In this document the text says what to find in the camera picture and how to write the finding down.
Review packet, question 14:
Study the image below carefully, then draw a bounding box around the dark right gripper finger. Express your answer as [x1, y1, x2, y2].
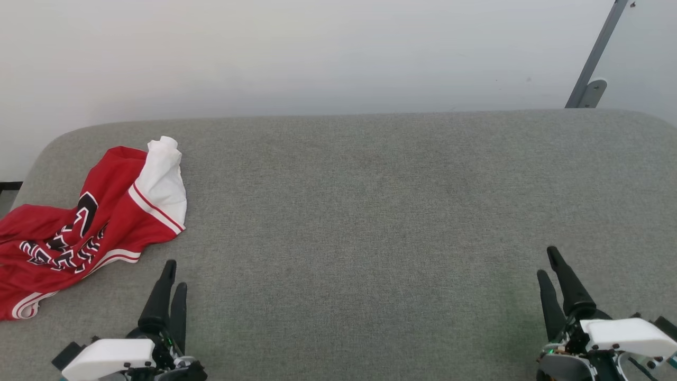
[546, 246, 597, 318]
[537, 269, 566, 342]

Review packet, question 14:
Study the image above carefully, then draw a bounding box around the grey metal bracket plate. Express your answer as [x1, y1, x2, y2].
[578, 78, 608, 109]

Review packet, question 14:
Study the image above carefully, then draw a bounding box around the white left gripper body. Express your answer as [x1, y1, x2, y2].
[62, 333, 208, 381]

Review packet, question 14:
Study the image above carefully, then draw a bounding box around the red and white jersey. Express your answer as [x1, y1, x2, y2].
[0, 136, 187, 321]

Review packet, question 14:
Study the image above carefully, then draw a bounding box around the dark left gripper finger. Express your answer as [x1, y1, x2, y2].
[139, 259, 177, 334]
[169, 282, 188, 355]

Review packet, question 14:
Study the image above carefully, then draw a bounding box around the grey fabric sofa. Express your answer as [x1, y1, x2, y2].
[0, 108, 677, 381]

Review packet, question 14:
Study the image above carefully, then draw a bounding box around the grey metal pole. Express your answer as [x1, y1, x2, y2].
[565, 0, 630, 109]

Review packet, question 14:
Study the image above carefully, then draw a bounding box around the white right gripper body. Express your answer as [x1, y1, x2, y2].
[537, 311, 677, 381]

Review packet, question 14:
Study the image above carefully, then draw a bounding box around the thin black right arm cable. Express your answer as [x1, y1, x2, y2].
[616, 352, 662, 381]

